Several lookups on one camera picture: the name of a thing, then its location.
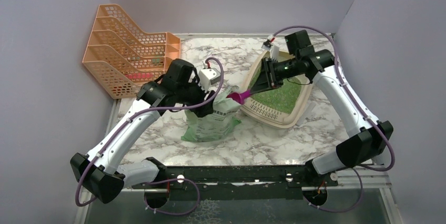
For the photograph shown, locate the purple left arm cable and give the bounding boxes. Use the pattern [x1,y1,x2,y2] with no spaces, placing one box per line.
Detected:
[75,57,225,216]

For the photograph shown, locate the green litter pellets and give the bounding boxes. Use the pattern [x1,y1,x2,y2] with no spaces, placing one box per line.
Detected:
[251,77,302,114]

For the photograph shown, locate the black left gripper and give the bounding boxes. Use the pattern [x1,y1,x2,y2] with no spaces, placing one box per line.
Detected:
[177,75,217,117]

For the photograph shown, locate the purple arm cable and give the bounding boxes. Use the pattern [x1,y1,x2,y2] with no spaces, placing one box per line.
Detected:
[271,25,396,213]
[75,57,225,216]

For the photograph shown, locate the beige plastic litter box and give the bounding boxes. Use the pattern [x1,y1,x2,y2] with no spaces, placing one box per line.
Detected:
[239,48,315,129]

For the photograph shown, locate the orange mesh file rack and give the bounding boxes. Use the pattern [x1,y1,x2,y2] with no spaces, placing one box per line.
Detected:
[82,4,181,99]

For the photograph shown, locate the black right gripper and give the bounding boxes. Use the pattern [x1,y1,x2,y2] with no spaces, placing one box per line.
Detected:
[250,57,299,94]

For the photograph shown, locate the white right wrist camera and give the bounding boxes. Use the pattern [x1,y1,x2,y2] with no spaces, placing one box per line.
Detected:
[262,35,280,61]

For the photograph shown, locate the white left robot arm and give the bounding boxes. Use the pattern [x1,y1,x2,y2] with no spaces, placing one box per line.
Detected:
[70,57,224,207]

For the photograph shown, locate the green litter bag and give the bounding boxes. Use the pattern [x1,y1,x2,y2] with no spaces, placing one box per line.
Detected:
[181,86,241,142]

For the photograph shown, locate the white bag sealing clip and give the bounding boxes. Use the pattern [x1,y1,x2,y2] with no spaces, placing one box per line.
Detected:
[296,101,317,127]

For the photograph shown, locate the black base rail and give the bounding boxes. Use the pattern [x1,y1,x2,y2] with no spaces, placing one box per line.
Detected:
[133,165,338,201]

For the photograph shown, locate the purple plastic litter scoop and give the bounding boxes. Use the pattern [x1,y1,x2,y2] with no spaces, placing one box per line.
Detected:
[227,90,251,105]

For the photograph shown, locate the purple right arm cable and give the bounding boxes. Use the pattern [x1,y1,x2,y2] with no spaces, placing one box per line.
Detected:
[271,25,396,213]

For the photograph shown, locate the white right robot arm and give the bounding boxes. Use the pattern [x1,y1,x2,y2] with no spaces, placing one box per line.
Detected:
[249,30,393,186]

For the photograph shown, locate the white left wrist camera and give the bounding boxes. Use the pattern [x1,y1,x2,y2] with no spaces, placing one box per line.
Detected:
[198,68,220,91]

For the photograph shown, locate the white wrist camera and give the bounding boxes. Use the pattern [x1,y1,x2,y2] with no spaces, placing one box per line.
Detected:
[262,35,280,61]
[198,68,220,91]

